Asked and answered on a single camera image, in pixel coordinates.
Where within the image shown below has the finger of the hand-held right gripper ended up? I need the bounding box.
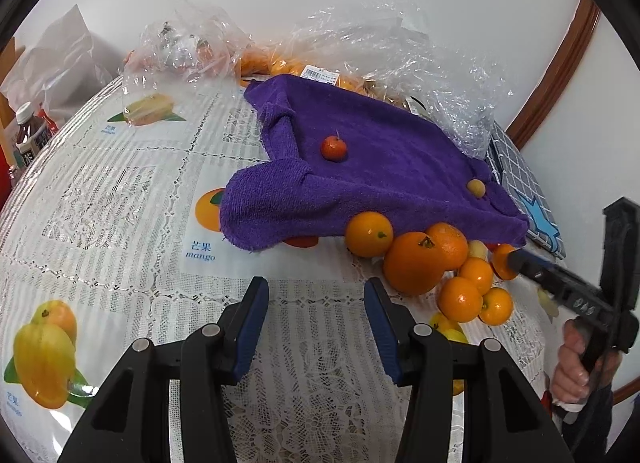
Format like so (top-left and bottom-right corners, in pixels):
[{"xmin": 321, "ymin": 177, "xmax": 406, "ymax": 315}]
[{"xmin": 507, "ymin": 249, "xmax": 568, "ymax": 296}]

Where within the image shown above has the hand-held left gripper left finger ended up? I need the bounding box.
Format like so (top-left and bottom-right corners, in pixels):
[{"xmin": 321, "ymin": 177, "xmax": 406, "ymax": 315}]
[{"xmin": 57, "ymin": 277, "xmax": 270, "ymax": 463}]

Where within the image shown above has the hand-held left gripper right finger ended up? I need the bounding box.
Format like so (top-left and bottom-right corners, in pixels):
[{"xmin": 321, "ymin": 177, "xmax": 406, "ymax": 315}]
[{"xmin": 364, "ymin": 278, "xmax": 576, "ymax": 463}]

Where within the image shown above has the small orange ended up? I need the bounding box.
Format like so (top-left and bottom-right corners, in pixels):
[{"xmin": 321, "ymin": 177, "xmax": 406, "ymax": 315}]
[
  {"xmin": 479, "ymin": 287, "xmax": 515, "ymax": 327},
  {"xmin": 491, "ymin": 244, "xmax": 523, "ymax": 281},
  {"xmin": 437, "ymin": 276, "xmax": 484, "ymax": 323},
  {"xmin": 457, "ymin": 257, "xmax": 495, "ymax": 295}
]

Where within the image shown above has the large smooth orange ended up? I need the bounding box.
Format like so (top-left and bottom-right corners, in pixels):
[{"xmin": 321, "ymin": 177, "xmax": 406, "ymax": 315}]
[{"xmin": 382, "ymin": 231, "xmax": 447, "ymax": 297}]

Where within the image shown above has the large bumpy orange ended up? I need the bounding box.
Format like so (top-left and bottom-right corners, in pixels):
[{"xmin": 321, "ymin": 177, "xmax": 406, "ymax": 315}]
[{"xmin": 425, "ymin": 222, "xmax": 470, "ymax": 271}]

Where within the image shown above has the medium orange with stem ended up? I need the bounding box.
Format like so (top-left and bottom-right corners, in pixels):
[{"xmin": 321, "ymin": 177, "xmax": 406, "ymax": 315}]
[{"xmin": 345, "ymin": 211, "xmax": 394, "ymax": 258}]

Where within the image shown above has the person's right forearm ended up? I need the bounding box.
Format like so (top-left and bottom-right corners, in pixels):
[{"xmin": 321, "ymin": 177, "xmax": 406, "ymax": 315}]
[{"xmin": 542, "ymin": 383, "xmax": 623, "ymax": 463}]

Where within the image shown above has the pile of bagged brown fruits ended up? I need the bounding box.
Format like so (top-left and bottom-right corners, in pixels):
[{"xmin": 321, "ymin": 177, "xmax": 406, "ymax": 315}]
[{"xmin": 350, "ymin": 75, "xmax": 433, "ymax": 121}]

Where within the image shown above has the person's right hand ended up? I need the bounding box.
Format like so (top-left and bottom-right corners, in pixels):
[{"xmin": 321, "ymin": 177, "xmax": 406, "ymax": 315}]
[{"xmin": 551, "ymin": 320, "xmax": 613, "ymax": 404}]

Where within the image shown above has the grey checked cloth blue star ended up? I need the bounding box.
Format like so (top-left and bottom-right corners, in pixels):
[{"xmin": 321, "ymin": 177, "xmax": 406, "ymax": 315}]
[{"xmin": 485, "ymin": 120, "xmax": 568, "ymax": 259}]

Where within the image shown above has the purple towel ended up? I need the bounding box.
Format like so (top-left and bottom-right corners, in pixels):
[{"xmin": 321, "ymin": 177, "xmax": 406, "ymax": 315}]
[{"xmin": 219, "ymin": 74, "xmax": 530, "ymax": 253}]

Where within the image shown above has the small red fruit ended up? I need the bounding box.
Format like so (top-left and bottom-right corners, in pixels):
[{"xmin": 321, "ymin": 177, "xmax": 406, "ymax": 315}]
[{"xmin": 320, "ymin": 132, "xmax": 348, "ymax": 162}]

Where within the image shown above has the large clear plastic bag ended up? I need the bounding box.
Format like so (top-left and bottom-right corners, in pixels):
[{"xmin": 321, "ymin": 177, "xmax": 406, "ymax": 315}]
[{"xmin": 240, "ymin": 3, "xmax": 516, "ymax": 161}]

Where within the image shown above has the pile of bagged oranges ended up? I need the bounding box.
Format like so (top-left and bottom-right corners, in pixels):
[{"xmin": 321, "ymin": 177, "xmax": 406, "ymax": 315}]
[{"xmin": 240, "ymin": 49, "xmax": 361, "ymax": 91}]

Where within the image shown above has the red capped bottle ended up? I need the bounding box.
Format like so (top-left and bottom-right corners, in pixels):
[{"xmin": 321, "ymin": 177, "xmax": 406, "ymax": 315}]
[{"xmin": 35, "ymin": 107, "xmax": 60, "ymax": 138}]

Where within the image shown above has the dark drink bottle white cap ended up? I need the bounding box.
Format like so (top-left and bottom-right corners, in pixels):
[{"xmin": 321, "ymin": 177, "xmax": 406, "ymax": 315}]
[{"xmin": 12, "ymin": 102, "xmax": 53, "ymax": 168}]

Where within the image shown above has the small clear plastic bag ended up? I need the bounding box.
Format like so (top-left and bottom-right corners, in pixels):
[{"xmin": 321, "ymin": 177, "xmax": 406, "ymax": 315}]
[{"xmin": 122, "ymin": 0, "xmax": 251, "ymax": 104}]

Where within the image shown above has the white paper bag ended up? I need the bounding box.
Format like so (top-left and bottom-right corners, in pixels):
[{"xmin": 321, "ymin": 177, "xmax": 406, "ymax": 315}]
[{"xmin": 0, "ymin": 4, "xmax": 118, "ymax": 134}]

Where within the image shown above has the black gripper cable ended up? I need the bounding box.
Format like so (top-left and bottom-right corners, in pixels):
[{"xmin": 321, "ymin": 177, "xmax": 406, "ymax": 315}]
[{"xmin": 567, "ymin": 343, "xmax": 613, "ymax": 454}]

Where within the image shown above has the brown wooden door frame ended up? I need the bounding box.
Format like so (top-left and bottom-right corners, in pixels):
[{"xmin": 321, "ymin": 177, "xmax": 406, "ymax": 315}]
[{"xmin": 505, "ymin": 0, "xmax": 601, "ymax": 151}]

